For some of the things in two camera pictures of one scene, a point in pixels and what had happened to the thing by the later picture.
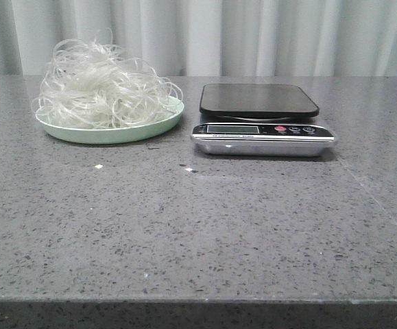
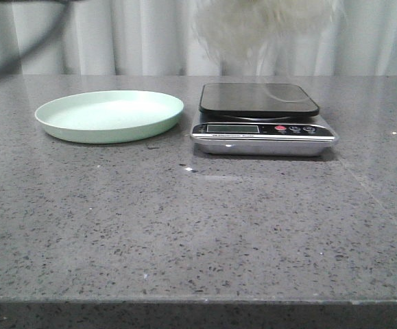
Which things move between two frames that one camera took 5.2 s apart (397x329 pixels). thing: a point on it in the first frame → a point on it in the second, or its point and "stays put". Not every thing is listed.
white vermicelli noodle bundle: [90, 83] → [265, 38]
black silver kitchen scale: [263, 120] stays put
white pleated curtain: [208, 38] stays put
